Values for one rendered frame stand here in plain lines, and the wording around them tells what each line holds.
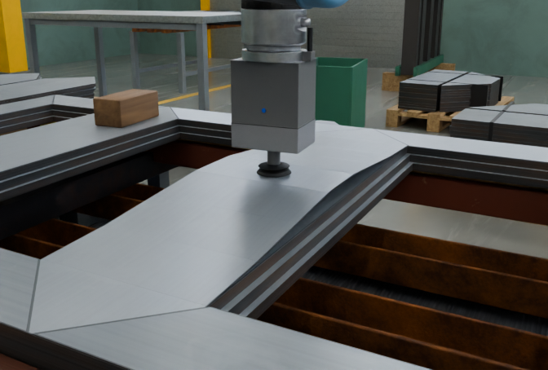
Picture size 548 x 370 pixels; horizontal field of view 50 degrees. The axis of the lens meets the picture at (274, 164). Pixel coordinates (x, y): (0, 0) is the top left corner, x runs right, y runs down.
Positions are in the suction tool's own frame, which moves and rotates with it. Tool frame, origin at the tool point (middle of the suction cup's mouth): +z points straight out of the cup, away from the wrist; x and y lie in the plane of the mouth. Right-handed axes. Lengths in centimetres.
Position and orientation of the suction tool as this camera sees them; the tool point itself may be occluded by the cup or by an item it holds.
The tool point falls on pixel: (273, 182)
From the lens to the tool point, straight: 73.2
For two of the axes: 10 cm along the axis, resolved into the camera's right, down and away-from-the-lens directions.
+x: -3.7, 2.6, -8.9
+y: -9.3, -1.1, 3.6
